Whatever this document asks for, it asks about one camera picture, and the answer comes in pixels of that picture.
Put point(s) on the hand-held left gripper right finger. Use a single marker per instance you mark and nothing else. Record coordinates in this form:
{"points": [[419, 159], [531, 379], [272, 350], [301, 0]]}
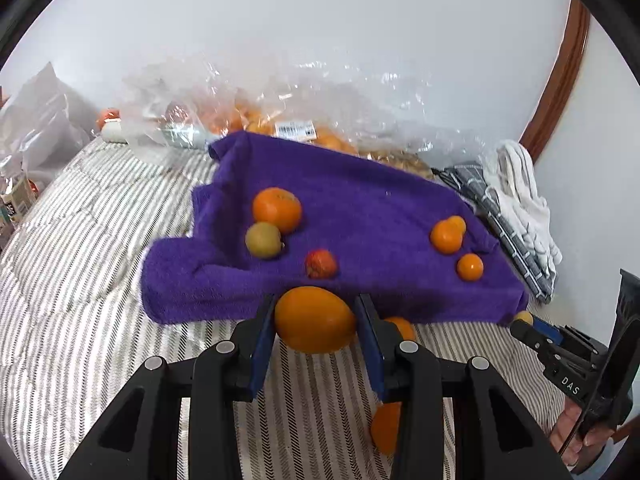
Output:
{"points": [[372, 355]]}

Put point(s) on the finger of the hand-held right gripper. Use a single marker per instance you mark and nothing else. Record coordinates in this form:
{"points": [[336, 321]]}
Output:
{"points": [[527, 335], [547, 331]]}

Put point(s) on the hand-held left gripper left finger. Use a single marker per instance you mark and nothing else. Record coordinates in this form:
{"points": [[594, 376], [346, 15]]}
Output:
{"points": [[262, 355]]}

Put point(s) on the small orange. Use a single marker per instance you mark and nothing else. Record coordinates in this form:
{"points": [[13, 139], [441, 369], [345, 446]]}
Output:
{"points": [[458, 221], [446, 237], [470, 266], [402, 327], [386, 427]]}

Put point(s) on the large orange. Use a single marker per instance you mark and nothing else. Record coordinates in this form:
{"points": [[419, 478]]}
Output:
{"points": [[315, 320], [276, 209]]}

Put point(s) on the small red fruit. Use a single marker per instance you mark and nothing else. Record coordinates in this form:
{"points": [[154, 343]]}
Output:
{"points": [[320, 263]]}

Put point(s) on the purple towel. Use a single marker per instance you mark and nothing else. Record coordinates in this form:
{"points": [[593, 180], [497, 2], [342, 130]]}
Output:
{"points": [[360, 200]]}

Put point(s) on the clear bag of yellow fruits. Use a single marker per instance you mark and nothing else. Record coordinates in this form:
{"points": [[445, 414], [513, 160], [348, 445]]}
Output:
{"points": [[400, 157]]}

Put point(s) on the person's right hand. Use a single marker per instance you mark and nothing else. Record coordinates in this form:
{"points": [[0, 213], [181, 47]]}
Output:
{"points": [[567, 427]]}

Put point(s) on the grey checked folded cloth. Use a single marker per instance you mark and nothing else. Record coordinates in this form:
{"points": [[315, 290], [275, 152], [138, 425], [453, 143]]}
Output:
{"points": [[505, 230]]}

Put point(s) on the white striped towel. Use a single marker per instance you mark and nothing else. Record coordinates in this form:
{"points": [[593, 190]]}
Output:
{"points": [[525, 195]]}

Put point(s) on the striped quilt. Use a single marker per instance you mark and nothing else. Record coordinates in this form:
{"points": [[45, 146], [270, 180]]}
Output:
{"points": [[75, 260]]}

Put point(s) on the clear plastic bag of oranges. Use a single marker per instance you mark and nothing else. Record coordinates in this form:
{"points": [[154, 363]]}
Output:
{"points": [[240, 105]]}

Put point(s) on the white container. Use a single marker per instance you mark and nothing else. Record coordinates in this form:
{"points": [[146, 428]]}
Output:
{"points": [[114, 131]]}

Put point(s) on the small printed carton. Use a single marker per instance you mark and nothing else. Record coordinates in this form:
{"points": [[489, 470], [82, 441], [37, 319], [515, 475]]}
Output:
{"points": [[15, 202]]}

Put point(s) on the grey translucent plastic bag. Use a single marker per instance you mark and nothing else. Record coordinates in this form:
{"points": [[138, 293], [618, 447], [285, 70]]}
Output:
{"points": [[35, 120]]}

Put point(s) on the brown wooden door frame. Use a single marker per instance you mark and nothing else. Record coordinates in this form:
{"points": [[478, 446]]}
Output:
{"points": [[555, 80]]}

